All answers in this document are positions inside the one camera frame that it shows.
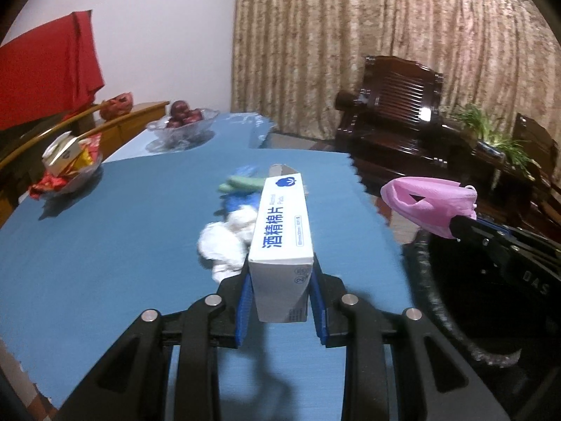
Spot wooden cabinet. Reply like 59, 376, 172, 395
0, 101, 171, 224

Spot glass fruit bowl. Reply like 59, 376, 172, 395
146, 107, 220, 151

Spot red cloth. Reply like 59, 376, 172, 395
0, 10, 105, 130

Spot pink face mask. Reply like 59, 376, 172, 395
380, 176, 478, 240

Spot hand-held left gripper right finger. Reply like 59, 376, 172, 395
307, 259, 511, 421

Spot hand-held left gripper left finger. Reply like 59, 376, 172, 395
57, 267, 255, 421

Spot red plastic bag on cabinet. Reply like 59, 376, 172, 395
100, 92, 133, 120

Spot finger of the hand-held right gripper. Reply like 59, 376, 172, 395
447, 214, 511, 273
475, 216, 542, 242

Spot dark wooden armchair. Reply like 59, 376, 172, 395
335, 55, 478, 189
511, 113, 561, 246

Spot blue crumpled plastic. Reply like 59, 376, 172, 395
223, 193, 260, 216

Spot long white cardboard box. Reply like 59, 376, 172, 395
248, 163, 315, 323

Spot white crumpled tissue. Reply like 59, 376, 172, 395
197, 206, 259, 283

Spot white carton with dark print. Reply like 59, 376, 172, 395
42, 132, 84, 177

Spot green rubber glove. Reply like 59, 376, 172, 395
219, 175, 268, 194

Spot dark blue tablecloth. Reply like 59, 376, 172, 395
0, 148, 415, 421

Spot trash bin with black bag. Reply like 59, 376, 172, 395
401, 228, 561, 368

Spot beige patterned curtain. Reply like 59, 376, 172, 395
230, 0, 561, 180

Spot glass snack bowl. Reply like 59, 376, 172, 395
28, 149, 103, 198

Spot dark wooden side table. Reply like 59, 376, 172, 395
471, 140, 548, 213

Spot red yellow snack packets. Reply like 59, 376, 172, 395
75, 136, 102, 169

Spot red snack wrapper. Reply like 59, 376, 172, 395
28, 174, 67, 201

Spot green potted plant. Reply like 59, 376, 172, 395
456, 104, 538, 180

